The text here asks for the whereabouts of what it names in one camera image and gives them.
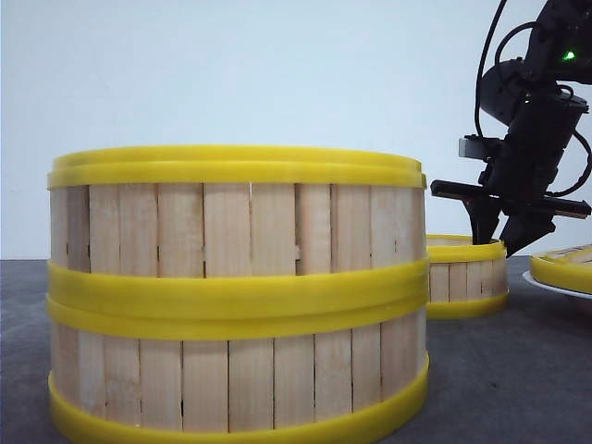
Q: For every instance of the woven bamboo steamer lid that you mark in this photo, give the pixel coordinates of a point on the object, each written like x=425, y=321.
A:
x=568, y=268

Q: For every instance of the bamboo steamer basket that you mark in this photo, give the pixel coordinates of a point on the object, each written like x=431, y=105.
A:
x=353, y=385
x=466, y=280
x=215, y=241

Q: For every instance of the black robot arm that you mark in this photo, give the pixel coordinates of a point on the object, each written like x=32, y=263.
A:
x=531, y=95

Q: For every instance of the white plate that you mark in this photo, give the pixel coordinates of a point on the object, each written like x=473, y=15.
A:
x=571, y=293

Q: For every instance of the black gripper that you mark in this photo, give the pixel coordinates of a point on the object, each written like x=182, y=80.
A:
x=516, y=181

